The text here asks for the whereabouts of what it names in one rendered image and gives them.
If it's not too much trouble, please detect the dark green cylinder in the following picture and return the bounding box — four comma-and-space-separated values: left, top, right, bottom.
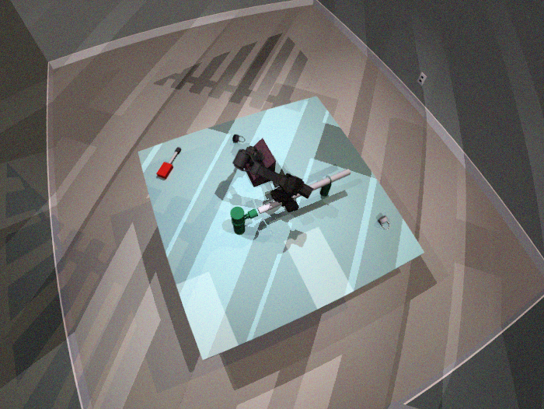
230, 207, 245, 235

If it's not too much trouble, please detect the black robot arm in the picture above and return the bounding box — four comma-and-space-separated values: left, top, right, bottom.
232, 146, 314, 203

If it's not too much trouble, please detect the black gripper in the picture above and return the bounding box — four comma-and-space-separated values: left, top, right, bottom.
273, 182, 299, 212

